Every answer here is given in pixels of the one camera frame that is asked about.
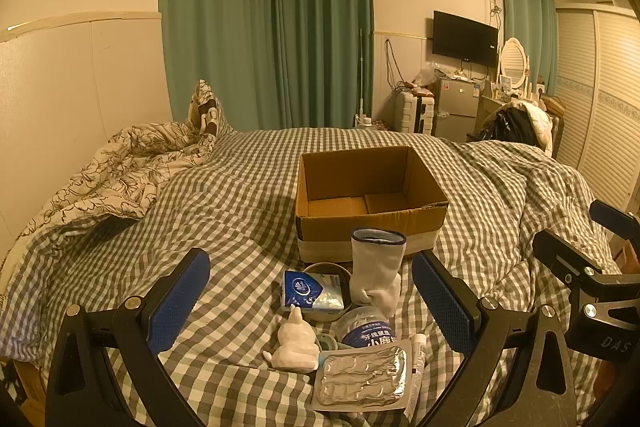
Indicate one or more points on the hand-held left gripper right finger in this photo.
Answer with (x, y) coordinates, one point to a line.
(445, 302)

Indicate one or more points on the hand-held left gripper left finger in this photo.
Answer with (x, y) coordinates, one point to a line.
(182, 292)

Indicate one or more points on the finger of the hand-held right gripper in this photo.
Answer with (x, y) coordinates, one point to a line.
(562, 257)
(612, 214)

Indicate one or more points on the small white tube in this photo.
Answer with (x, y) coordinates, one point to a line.
(418, 357)

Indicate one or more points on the white sock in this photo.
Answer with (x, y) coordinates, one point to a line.
(375, 267)

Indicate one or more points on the round blue-label plastic jar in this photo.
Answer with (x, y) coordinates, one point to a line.
(365, 329)

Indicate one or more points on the open cardboard box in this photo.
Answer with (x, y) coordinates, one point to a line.
(370, 227)

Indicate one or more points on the silver foil blister pack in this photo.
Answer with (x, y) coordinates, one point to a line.
(360, 377)

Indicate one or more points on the wooden chair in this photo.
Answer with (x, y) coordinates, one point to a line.
(556, 112)

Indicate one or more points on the white louvred wardrobe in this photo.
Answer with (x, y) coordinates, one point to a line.
(600, 97)

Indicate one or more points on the blue tissue packet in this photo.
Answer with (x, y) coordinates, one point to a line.
(306, 289)

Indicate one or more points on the grey ceramic bowl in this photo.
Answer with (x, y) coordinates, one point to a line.
(325, 268)

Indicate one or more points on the white rabbit figurine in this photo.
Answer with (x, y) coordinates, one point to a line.
(295, 347)

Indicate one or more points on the pile of clothes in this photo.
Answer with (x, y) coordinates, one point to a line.
(515, 122)

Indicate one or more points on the white floral quilt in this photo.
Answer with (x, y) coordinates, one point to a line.
(100, 172)

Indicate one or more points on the white oval mirror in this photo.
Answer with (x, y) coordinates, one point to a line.
(514, 62)

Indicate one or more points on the small grey fridge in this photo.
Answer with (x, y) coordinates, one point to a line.
(457, 107)

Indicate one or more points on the brown patterned pillow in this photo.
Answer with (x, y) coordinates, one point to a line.
(204, 107)

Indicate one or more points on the white suitcase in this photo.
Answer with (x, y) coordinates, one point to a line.
(412, 114)

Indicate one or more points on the light green curtain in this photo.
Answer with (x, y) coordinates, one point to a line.
(530, 17)

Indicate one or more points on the clear plastic bag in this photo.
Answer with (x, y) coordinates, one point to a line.
(427, 74)

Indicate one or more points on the white mop stick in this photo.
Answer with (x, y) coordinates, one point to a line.
(360, 72)

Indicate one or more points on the dark green curtain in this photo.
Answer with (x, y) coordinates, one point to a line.
(300, 32)

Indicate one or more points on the black wall television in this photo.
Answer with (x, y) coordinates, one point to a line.
(465, 38)

